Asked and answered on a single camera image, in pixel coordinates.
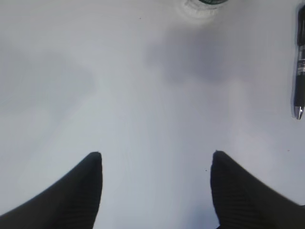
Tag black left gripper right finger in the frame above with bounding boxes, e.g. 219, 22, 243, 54
210, 151, 305, 229

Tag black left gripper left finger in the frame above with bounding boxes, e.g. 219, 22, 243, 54
0, 152, 102, 229

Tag black gel pen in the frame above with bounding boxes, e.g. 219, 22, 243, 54
294, 3, 305, 120

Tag clear water bottle green label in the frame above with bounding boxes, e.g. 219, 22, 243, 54
182, 0, 228, 19

